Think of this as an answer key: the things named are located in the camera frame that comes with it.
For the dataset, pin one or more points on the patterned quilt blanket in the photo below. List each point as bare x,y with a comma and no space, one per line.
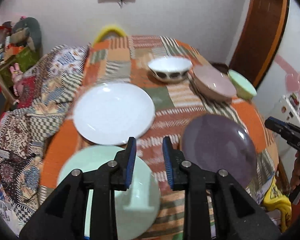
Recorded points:
49,88

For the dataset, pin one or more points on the white bowl black dots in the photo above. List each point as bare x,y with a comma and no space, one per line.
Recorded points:
170,69

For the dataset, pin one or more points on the dark purple plate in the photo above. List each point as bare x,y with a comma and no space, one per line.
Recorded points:
214,142

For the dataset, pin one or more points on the person's right hand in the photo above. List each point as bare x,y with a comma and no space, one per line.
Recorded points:
295,179

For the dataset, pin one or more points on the grey plush toy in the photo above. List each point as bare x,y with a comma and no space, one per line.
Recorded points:
27,31

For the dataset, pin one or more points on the white sliding wardrobe door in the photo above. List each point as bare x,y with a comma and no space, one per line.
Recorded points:
283,75

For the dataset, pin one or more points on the pink beige bowl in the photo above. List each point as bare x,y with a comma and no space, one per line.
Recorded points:
213,84

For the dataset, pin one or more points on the brown wooden door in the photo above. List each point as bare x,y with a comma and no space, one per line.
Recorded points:
260,38

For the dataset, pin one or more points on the mint green plate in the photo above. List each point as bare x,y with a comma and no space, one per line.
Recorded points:
137,208

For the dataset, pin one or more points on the green storage box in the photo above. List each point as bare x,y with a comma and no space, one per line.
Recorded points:
26,59

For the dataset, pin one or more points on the pink rabbit figurine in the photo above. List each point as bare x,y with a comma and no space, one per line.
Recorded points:
17,78

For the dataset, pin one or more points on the mint green bowl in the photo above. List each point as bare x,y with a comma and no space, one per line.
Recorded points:
244,88

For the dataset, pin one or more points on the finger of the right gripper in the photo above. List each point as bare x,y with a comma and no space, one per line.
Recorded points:
285,129

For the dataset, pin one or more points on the striped patchwork tablecloth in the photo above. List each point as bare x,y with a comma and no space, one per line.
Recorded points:
176,105

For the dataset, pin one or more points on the white mini fridge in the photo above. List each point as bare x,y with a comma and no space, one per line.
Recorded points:
284,110

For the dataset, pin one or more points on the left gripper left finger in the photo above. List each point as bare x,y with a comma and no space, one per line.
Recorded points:
62,214

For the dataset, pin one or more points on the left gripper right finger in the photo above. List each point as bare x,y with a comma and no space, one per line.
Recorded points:
236,214

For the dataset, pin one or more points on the white plate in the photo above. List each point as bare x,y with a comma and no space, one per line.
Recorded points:
111,112

